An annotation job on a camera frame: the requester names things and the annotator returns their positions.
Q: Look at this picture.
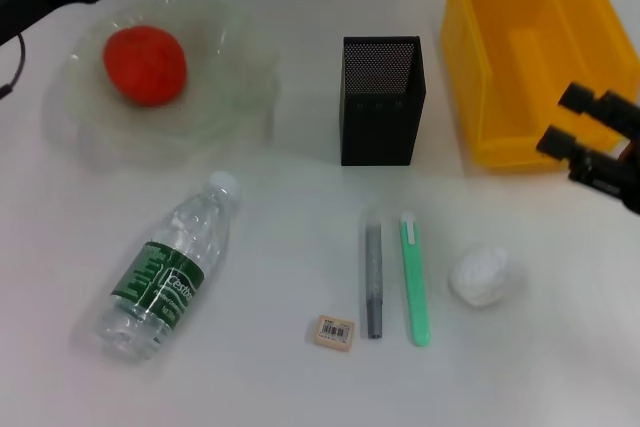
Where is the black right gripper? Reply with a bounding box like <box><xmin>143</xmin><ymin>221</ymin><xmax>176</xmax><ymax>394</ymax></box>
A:
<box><xmin>535</xmin><ymin>80</ymin><xmax>640</xmax><ymax>216</ymax></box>

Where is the orange fruit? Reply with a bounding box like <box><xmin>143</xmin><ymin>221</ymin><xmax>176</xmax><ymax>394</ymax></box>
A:
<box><xmin>103</xmin><ymin>25</ymin><xmax>189</xmax><ymax>109</ymax></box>

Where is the white paper ball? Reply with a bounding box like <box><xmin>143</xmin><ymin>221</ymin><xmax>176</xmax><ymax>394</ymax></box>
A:
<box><xmin>447</xmin><ymin>245</ymin><xmax>512</xmax><ymax>308</ymax></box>

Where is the green utility knife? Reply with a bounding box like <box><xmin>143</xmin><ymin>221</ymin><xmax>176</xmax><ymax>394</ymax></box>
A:
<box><xmin>399</xmin><ymin>211</ymin><xmax>433</xmax><ymax>348</ymax></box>

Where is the grey pen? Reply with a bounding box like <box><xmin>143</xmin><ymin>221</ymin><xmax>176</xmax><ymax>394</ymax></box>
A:
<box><xmin>359</xmin><ymin>206</ymin><xmax>386</xmax><ymax>341</ymax></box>

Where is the clear green-label water bottle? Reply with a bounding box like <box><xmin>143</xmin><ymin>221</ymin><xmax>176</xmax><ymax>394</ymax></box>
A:
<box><xmin>97</xmin><ymin>170</ymin><xmax>243</xmax><ymax>364</ymax></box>

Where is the tan eraser with barcode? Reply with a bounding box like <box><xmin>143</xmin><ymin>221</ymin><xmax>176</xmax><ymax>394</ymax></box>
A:
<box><xmin>313</xmin><ymin>315</ymin><xmax>356</xmax><ymax>349</ymax></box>

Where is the clear green glass fruit plate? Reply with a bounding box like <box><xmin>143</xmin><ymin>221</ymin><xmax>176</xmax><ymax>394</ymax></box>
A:
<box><xmin>42</xmin><ymin>0</ymin><xmax>284</xmax><ymax>169</ymax></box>

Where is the black mesh pen holder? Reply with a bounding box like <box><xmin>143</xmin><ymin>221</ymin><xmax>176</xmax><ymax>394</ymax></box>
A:
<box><xmin>340</xmin><ymin>35</ymin><xmax>429</xmax><ymax>167</ymax></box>

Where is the yellow plastic bin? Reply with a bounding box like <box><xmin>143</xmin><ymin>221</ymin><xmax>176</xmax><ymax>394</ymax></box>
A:
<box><xmin>439</xmin><ymin>0</ymin><xmax>640</xmax><ymax>171</ymax></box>

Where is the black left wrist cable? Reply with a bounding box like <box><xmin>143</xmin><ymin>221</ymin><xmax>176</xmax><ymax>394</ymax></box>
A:
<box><xmin>0</xmin><ymin>33</ymin><xmax>27</xmax><ymax>101</ymax></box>

